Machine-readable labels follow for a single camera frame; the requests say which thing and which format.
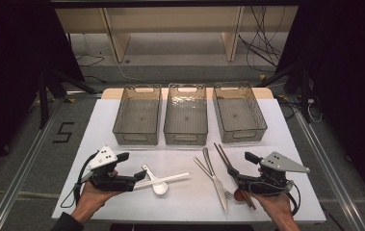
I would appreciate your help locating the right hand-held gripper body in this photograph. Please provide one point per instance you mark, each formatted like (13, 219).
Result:
(266, 186)

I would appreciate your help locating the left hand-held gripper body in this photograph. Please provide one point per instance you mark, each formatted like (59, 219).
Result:
(112, 183)

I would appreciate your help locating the steel table knife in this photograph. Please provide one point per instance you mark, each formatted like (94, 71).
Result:
(219, 189)

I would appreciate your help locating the white ceramic spoon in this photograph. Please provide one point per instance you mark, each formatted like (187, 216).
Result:
(160, 188)

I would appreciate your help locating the steel fork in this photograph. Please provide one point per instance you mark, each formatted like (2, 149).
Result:
(202, 166)

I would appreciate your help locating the smoky clear plastic bin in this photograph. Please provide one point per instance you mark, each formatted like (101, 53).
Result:
(238, 110)
(138, 115)
(186, 110)

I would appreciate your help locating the person's left hand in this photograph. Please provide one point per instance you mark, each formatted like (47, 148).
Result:
(90, 200)

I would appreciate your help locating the person's right hand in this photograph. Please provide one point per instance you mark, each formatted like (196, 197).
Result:
(279, 211)

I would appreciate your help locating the black metal stand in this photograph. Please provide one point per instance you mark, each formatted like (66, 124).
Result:
(43, 102)
(305, 96)

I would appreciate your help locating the dark curtain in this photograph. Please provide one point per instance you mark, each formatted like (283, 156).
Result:
(10, 64)
(347, 64)

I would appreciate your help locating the beige wooden desk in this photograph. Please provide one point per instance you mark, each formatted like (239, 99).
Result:
(177, 19)

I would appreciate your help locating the metal floor rail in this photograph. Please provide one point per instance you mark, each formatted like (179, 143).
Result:
(20, 173)
(330, 173)

